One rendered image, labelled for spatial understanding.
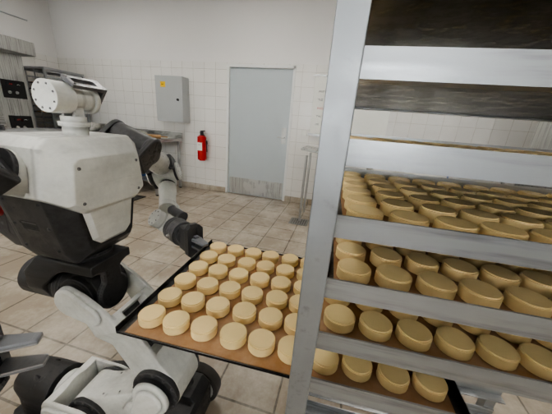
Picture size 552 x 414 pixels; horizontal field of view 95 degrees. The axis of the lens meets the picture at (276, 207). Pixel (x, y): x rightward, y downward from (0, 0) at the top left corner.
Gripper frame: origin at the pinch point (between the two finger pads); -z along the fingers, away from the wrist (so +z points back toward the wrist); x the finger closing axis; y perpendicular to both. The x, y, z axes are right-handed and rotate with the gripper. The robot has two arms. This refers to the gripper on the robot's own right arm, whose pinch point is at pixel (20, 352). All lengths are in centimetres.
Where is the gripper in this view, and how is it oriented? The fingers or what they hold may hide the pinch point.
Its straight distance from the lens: 63.3
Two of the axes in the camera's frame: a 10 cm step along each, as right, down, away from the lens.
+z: -9.5, 0.3, -3.2
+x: 0.8, -9.5, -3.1
